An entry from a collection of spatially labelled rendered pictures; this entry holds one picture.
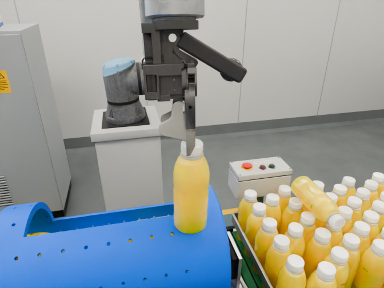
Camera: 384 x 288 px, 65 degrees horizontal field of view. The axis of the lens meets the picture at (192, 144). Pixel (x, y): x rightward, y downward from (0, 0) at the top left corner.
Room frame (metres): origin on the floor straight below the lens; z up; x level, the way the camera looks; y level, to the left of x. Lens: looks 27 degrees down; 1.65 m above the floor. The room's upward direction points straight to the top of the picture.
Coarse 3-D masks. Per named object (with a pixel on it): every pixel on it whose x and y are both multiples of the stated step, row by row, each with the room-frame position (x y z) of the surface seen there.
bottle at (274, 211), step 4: (268, 204) 0.75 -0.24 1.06; (268, 208) 0.74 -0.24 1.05; (272, 208) 0.74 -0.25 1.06; (276, 208) 0.74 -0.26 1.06; (280, 208) 0.75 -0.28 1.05; (268, 212) 0.73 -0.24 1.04; (272, 212) 0.73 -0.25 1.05; (276, 212) 0.73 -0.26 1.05; (280, 212) 0.74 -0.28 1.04; (268, 216) 0.73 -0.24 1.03; (272, 216) 0.73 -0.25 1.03; (276, 216) 0.73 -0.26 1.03; (280, 216) 0.73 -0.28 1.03; (276, 220) 0.72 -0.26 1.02; (280, 220) 0.74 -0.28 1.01
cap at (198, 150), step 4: (196, 140) 0.48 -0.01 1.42; (200, 140) 0.48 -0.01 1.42; (184, 144) 0.46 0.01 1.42; (196, 144) 0.46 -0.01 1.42; (200, 144) 0.46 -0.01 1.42; (184, 148) 0.45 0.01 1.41; (196, 148) 0.45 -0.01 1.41; (200, 148) 0.45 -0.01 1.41; (184, 152) 0.45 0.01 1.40; (192, 152) 0.45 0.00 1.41; (196, 152) 0.45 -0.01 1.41; (200, 152) 0.45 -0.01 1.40; (188, 156) 0.45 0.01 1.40; (192, 156) 0.45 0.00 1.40; (196, 156) 0.45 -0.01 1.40
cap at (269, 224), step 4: (264, 220) 0.65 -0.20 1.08; (268, 220) 0.65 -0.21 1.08; (272, 220) 0.65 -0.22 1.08; (264, 224) 0.64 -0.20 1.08; (268, 224) 0.63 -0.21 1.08; (272, 224) 0.63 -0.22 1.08; (276, 224) 0.63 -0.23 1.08; (264, 228) 0.63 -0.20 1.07; (268, 228) 0.63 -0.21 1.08; (272, 228) 0.62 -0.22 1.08
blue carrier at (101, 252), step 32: (0, 224) 0.47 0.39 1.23; (32, 224) 0.60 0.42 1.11; (64, 224) 0.63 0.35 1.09; (96, 224) 0.64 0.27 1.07; (128, 224) 0.48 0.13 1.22; (160, 224) 0.48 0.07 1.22; (224, 224) 0.50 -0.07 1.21; (0, 256) 0.41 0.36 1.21; (32, 256) 0.41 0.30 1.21; (64, 256) 0.42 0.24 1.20; (96, 256) 0.42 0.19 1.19; (128, 256) 0.43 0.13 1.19; (160, 256) 0.44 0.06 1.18; (192, 256) 0.44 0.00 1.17; (224, 256) 0.45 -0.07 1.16
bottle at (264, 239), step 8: (264, 232) 0.63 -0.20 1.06; (272, 232) 0.62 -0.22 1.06; (256, 240) 0.64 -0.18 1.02; (264, 240) 0.62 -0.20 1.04; (272, 240) 0.61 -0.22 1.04; (256, 248) 0.63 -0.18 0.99; (264, 248) 0.61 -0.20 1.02; (264, 256) 0.61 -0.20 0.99; (264, 264) 0.61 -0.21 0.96; (256, 272) 0.62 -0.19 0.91
